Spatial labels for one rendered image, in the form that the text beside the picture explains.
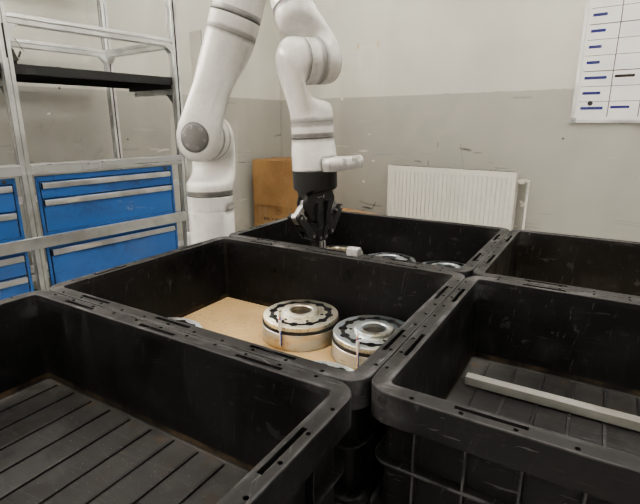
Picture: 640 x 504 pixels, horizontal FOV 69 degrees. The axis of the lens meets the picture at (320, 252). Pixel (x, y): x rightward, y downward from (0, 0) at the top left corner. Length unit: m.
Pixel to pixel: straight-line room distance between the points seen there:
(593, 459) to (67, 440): 0.42
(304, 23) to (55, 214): 1.88
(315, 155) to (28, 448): 0.53
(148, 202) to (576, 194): 2.71
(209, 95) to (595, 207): 3.00
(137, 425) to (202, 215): 0.53
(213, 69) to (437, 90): 3.05
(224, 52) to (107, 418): 0.64
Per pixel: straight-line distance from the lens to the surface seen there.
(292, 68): 0.76
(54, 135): 3.43
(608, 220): 3.59
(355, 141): 4.19
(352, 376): 0.36
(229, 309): 0.75
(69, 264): 2.57
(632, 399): 0.61
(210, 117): 0.92
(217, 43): 0.92
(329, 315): 0.64
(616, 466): 0.32
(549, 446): 0.32
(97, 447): 0.50
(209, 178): 0.96
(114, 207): 2.63
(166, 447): 0.48
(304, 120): 0.77
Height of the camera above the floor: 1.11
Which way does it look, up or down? 15 degrees down
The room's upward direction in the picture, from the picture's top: straight up
